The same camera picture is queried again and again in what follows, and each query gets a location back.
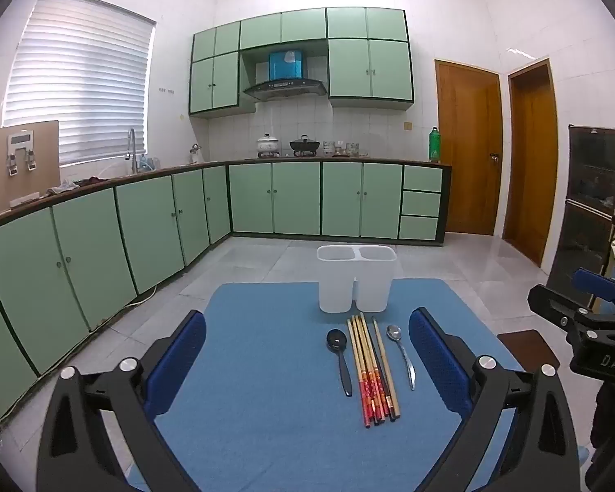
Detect blue table mat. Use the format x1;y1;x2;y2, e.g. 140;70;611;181
128;278;526;492

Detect green upper wall cabinets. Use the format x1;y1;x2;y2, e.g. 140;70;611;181
188;7;415;118

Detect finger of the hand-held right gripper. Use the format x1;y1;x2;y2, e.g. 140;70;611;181
528;284;615;331
573;268;615;313

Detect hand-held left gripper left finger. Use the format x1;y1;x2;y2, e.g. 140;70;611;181
37;310;207;492

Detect plain wooden door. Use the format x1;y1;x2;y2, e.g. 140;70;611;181
502;59;559;267

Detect crumpled cloth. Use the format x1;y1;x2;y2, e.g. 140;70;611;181
46;178;108;196

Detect metal sink faucet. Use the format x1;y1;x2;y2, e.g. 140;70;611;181
124;128;139;175

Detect cluster of small jars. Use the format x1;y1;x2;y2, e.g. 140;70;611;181
323;140;370;157

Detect black wok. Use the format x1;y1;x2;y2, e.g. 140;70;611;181
289;134;321;157

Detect white window blind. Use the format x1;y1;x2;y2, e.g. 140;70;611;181
2;0;157;167

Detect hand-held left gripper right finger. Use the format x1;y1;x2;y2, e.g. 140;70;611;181
408;307;581;492

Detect brown stool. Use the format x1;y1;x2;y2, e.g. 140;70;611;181
496;329;549;375

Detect wooden board with clips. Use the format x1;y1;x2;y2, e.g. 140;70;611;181
0;120;61;216

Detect white cooking pot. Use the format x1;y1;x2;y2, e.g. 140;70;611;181
256;132;280;159

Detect bundle of wooden chopsticks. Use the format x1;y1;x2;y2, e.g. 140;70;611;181
360;312;390;421

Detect white floor cable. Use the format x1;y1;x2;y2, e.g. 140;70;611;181
125;286;158;309

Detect white two-compartment utensil holder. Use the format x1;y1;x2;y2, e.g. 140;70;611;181
317;244;394;314

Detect range hood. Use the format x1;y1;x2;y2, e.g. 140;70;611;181
242;48;327;102

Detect black glass-door cabinet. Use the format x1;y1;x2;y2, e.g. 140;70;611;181
548;124;615;313

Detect wooden door with handle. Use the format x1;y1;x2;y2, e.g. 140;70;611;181
435;59;504;237

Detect black plastic spoon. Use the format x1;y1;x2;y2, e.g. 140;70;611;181
326;329;353;398

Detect metal spoon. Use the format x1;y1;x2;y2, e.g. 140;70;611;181
386;324;417;391

